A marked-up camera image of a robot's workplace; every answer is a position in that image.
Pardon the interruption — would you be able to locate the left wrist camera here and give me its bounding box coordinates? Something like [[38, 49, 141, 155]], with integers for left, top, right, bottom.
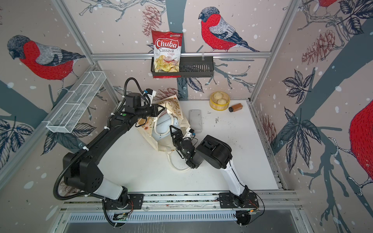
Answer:
[[144, 88, 156, 101]]

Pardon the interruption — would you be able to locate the small brown bottle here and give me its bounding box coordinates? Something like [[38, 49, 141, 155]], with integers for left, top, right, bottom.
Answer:
[[228, 103, 243, 113]]

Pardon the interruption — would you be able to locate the red Chuba cassava chips bag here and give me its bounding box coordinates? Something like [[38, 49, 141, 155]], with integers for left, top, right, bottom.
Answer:
[[152, 31, 183, 79]]

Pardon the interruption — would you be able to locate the white pencil case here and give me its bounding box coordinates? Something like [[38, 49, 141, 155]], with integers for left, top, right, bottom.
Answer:
[[189, 109, 203, 133], [151, 114, 180, 146]]

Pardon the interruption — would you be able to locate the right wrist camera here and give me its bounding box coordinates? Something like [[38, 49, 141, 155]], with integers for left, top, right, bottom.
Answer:
[[185, 127, 195, 138]]

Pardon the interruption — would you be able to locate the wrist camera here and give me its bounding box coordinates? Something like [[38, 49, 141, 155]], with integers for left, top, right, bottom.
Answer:
[[144, 88, 156, 101], [185, 127, 195, 138]]

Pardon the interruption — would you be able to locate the beige bun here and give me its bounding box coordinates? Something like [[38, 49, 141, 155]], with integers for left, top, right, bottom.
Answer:
[[217, 99, 228, 105], [213, 92, 223, 101]]

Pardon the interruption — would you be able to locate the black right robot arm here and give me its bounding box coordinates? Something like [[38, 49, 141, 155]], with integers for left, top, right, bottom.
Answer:
[[170, 126, 257, 209]]

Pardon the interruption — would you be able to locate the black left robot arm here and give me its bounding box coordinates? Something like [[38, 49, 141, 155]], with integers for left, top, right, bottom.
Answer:
[[53, 104, 166, 207]]

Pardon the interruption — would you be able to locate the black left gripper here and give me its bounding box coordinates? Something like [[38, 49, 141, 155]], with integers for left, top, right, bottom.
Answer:
[[135, 103, 166, 120]]

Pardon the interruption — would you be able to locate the white wire mesh tray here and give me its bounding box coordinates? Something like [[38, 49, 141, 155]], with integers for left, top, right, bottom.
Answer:
[[46, 71, 106, 133]]

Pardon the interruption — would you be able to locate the black wire wall basket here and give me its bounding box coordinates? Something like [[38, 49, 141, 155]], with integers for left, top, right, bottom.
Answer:
[[151, 56, 214, 78]]

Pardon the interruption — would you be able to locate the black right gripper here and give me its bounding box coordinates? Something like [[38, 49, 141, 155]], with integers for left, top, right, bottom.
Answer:
[[169, 127, 188, 161]]

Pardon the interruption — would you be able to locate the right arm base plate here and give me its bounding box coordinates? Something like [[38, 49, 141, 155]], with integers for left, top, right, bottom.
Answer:
[[217, 192, 259, 209]]

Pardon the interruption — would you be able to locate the cream canvas tote bag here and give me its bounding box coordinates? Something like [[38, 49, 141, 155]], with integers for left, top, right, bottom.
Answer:
[[136, 95, 191, 172]]

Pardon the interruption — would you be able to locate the white pencil case in bag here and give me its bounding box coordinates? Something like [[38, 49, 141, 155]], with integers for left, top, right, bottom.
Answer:
[[151, 114, 180, 146]]

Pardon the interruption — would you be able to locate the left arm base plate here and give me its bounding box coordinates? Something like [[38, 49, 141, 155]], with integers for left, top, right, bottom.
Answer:
[[104, 194, 144, 211]]

